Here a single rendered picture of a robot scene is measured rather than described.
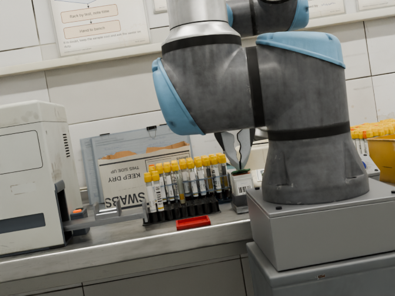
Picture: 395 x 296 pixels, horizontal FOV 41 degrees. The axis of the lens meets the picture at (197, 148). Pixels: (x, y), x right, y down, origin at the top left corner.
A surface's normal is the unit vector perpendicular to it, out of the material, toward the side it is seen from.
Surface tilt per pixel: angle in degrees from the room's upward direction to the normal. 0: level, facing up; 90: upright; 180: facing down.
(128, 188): 89
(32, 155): 90
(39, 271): 90
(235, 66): 63
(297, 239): 90
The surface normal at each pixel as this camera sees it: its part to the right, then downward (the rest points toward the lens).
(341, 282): 0.06, 0.04
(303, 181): -0.39, -0.17
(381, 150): -0.98, 0.17
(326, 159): 0.09, -0.22
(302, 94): -0.18, 0.16
